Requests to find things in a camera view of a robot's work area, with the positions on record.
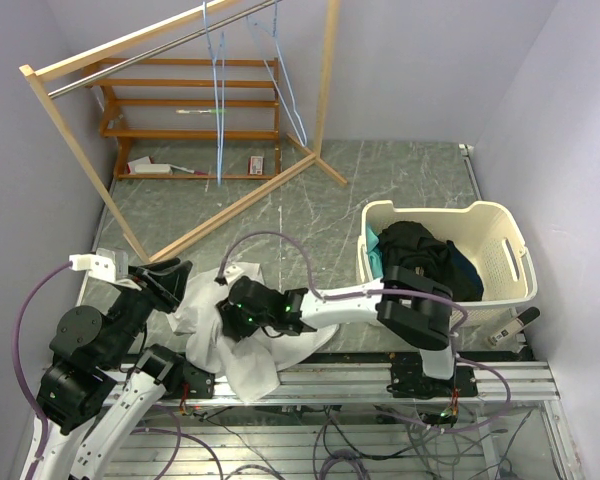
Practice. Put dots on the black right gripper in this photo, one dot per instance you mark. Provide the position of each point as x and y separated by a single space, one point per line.
232 324

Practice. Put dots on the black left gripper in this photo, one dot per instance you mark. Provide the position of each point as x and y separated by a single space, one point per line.
163 282

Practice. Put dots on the white t shirt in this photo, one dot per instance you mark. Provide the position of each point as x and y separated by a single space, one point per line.
250 365

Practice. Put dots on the black printed t shirt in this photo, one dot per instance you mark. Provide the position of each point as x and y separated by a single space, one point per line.
410 245

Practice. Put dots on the light blue wire hanger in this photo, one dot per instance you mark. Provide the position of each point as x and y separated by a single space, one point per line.
282 85

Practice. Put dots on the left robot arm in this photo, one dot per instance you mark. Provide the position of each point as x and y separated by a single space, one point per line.
75 434

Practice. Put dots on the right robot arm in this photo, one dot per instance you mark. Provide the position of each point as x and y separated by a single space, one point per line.
411 306

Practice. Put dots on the white box on shelf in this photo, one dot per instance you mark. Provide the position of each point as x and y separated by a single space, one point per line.
146 166

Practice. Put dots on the small red white box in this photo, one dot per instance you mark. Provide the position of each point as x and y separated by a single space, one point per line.
256 165

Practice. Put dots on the teal cloth in basket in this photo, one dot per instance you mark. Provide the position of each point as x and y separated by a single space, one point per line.
374 255

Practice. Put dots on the brown wooden shoe rack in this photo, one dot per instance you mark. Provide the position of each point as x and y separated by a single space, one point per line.
114 125

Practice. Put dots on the green marker pen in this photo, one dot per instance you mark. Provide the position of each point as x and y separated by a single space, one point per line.
213 111

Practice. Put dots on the metal hanging rod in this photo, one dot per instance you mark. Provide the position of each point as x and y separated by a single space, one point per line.
149 54

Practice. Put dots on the dark blue cloth in basket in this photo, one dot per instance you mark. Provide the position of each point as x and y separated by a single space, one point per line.
461 262

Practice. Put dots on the white laundry basket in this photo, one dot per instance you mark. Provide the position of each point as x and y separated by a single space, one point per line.
485 232

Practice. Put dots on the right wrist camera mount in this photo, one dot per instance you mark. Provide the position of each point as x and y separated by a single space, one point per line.
232 273

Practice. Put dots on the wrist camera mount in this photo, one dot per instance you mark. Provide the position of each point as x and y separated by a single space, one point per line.
232 273
106 265

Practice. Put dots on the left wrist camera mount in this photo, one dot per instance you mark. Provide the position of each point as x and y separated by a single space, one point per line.
106 265

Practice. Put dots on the wooden clothes rack frame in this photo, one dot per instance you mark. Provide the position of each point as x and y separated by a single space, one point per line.
295 158

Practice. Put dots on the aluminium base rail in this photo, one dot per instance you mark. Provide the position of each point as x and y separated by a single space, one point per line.
400 379

